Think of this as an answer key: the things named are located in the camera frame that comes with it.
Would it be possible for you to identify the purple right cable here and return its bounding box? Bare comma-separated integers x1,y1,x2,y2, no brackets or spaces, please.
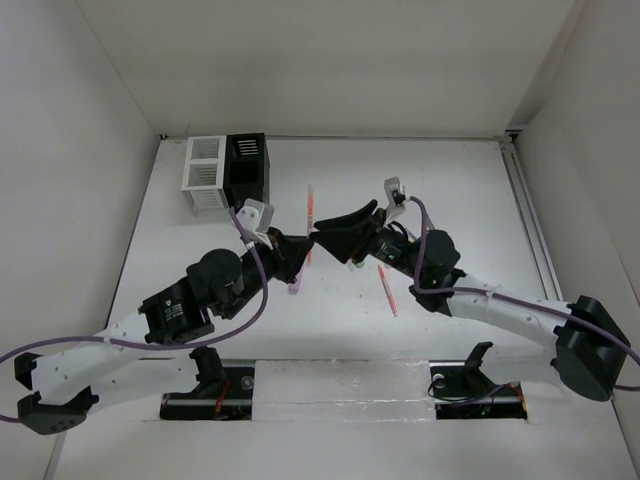
407,195,640,391

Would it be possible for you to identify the white slatted pen holder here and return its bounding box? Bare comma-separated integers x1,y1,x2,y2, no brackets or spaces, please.
181,136,228,211

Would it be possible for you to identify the purple highlighter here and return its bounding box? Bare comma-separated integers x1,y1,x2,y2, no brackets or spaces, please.
288,265,305,295

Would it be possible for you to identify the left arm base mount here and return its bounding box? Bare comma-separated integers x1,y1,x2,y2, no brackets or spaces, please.
159,347,256,421

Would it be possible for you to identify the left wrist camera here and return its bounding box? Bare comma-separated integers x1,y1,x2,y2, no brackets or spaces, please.
229,198,275,248

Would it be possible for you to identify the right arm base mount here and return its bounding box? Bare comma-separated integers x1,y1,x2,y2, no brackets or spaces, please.
426,342,528,421

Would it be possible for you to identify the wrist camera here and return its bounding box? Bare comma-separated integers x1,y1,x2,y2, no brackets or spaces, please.
384,177,407,223
229,198,275,248

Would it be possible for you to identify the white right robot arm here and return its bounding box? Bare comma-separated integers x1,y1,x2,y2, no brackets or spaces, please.
311,201,639,401

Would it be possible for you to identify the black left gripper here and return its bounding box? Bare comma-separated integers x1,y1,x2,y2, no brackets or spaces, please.
219,226,312,320

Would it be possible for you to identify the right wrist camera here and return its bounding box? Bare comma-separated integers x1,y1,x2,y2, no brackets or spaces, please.
384,177,407,223

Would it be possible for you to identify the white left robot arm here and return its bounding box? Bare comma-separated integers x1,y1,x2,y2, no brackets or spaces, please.
14,228,313,435

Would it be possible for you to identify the red pen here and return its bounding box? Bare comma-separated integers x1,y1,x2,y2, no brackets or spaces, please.
306,184,315,267
377,264,398,318

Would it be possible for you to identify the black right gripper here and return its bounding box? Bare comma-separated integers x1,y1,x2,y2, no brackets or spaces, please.
309,200,424,281

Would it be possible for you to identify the aluminium rail right side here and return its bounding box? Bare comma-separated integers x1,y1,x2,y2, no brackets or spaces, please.
497,135,563,300

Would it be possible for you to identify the black slatted pen holder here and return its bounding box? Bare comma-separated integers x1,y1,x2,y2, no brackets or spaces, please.
223,133,270,206

